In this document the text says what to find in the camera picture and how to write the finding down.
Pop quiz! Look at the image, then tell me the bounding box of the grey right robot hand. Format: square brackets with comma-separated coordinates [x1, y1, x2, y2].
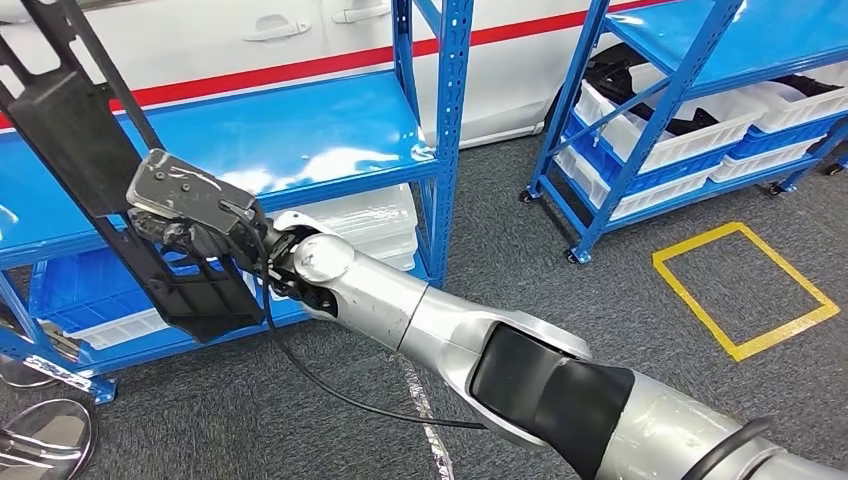
[129, 208, 270, 273]

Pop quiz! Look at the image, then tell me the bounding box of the long black plastic car part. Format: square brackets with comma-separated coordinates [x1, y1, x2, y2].
[0, 0, 266, 344]

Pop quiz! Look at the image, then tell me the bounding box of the blue metal shelf rack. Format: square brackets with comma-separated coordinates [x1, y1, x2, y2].
[519, 0, 848, 265]
[0, 0, 475, 405]

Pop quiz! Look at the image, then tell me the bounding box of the black car trim part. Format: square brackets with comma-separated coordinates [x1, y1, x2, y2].
[586, 42, 720, 137]
[771, 74, 843, 99]

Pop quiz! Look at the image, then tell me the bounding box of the blue plastic crate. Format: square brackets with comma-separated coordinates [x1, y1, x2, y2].
[563, 112, 737, 197]
[29, 248, 293, 336]
[728, 112, 848, 160]

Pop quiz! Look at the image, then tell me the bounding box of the clear floor tape strip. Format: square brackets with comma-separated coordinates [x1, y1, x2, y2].
[397, 357, 458, 480]

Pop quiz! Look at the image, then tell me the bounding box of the white car with red stripe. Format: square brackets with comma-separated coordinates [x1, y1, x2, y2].
[0, 0, 670, 150]

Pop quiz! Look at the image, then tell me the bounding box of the yellow floor tape square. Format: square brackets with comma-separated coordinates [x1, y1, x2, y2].
[652, 221, 841, 364]

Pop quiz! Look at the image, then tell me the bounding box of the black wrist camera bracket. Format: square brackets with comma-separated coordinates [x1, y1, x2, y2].
[125, 148, 260, 236]

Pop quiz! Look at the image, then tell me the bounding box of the black camera cable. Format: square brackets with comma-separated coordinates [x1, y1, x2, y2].
[221, 201, 488, 431]

